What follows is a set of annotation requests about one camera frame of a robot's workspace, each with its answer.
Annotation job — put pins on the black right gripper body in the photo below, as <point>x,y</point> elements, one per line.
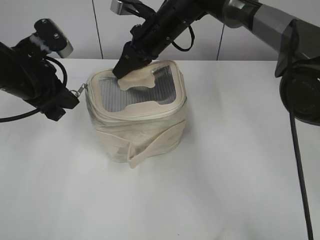
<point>161,29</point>

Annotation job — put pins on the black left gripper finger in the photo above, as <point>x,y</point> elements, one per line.
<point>54,107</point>

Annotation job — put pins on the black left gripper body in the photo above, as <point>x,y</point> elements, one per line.
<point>36,80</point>

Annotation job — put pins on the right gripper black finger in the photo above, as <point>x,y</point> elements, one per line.
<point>130,60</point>

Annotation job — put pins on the silver zipper pull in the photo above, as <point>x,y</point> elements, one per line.
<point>78,92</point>

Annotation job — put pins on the cream fabric zipper bag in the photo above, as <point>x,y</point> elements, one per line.
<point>140,115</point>

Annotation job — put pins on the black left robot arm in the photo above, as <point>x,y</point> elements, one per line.
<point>5,53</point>

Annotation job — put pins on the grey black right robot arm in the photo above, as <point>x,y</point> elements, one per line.
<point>296,41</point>

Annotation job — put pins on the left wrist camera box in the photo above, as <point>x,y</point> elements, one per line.
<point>48,37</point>

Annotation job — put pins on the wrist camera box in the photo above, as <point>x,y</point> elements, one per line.
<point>48,37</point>
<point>124,7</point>

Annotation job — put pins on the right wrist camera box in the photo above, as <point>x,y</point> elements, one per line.
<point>124,7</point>

